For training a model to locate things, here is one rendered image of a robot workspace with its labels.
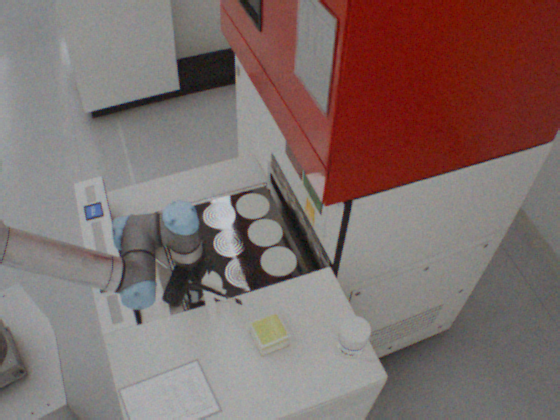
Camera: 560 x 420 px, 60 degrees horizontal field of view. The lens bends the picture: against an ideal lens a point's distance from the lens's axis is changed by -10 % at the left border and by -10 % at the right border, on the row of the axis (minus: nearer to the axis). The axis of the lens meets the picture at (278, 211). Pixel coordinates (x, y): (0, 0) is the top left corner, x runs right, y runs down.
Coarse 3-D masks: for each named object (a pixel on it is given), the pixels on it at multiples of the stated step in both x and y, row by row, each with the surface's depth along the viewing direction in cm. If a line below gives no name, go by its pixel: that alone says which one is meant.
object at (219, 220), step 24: (264, 192) 167; (216, 216) 160; (240, 216) 160; (264, 216) 161; (216, 240) 155; (240, 240) 155; (288, 240) 155; (216, 264) 149; (240, 264) 150; (240, 288) 144
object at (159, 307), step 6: (156, 270) 150; (156, 276) 148; (156, 288) 146; (162, 288) 146; (156, 294) 144; (162, 294) 145; (156, 300) 143; (162, 300) 143; (150, 306) 142; (156, 306) 142; (162, 306) 142; (144, 312) 141; (150, 312) 141; (156, 312) 141; (162, 312) 141; (144, 318) 140
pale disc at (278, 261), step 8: (272, 248) 153; (280, 248) 153; (264, 256) 152; (272, 256) 152; (280, 256) 152; (288, 256) 152; (264, 264) 150; (272, 264) 150; (280, 264) 150; (288, 264) 150; (272, 272) 148; (280, 272) 148; (288, 272) 148
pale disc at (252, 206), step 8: (240, 200) 165; (248, 200) 165; (256, 200) 165; (264, 200) 165; (240, 208) 163; (248, 208) 163; (256, 208) 163; (264, 208) 163; (248, 216) 161; (256, 216) 161
